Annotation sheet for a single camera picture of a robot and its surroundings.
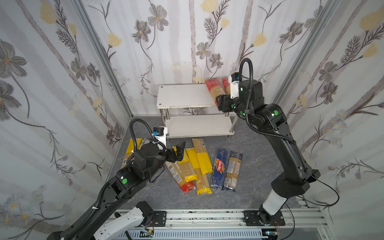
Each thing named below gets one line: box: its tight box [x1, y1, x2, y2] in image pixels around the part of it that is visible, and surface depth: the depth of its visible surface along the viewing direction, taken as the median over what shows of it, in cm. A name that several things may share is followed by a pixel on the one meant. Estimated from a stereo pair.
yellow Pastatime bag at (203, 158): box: [192, 138, 213, 175], surface depth 97 cm
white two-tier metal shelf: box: [156, 83, 237, 138], surface depth 92 cm
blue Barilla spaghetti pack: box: [210, 147, 228, 190], surface depth 90 cm
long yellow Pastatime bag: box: [185, 147, 213, 195], surface depth 87 cm
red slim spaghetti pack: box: [165, 161, 196, 193], surface depth 86 cm
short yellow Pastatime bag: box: [178, 149, 198, 183], surface depth 87 cm
